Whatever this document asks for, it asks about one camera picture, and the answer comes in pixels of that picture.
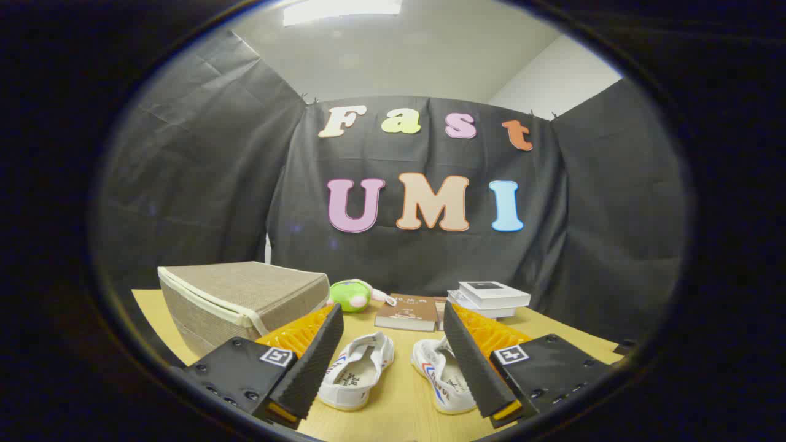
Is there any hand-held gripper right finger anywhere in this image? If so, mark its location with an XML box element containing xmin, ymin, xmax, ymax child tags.
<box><xmin>443</xmin><ymin>301</ymin><xmax>615</xmax><ymax>429</ymax></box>

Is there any brown book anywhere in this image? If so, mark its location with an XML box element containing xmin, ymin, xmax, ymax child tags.
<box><xmin>375</xmin><ymin>293</ymin><xmax>440</xmax><ymax>333</ymax></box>

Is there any plain white book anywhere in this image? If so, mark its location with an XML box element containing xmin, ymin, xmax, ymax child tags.
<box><xmin>447</xmin><ymin>290</ymin><xmax>518</xmax><ymax>320</ymax></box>

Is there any white canvas shoe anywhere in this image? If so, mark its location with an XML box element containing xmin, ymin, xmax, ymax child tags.
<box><xmin>317</xmin><ymin>332</ymin><xmax>395</xmax><ymax>411</ymax></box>
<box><xmin>411</xmin><ymin>336</ymin><xmax>477</xmax><ymax>415</ymax></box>

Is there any black backdrop cloth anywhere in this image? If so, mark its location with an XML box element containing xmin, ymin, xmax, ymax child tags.
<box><xmin>92</xmin><ymin>29</ymin><xmax>688</xmax><ymax>344</ymax></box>

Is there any white book with dark square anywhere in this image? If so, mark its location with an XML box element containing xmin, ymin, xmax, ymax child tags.
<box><xmin>458</xmin><ymin>281</ymin><xmax>532</xmax><ymax>310</ymax></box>

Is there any green plush toy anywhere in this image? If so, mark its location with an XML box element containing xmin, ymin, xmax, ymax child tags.
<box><xmin>327</xmin><ymin>279</ymin><xmax>397</xmax><ymax>314</ymax></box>

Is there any beige fabric storage box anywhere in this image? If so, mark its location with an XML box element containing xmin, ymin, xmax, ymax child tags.
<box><xmin>157</xmin><ymin>262</ymin><xmax>330</xmax><ymax>357</ymax></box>

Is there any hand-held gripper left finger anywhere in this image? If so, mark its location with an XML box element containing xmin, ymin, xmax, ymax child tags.
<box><xmin>169</xmin><ymin>303</ymin><xmax>345</xmax><ymax>430</ymax></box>

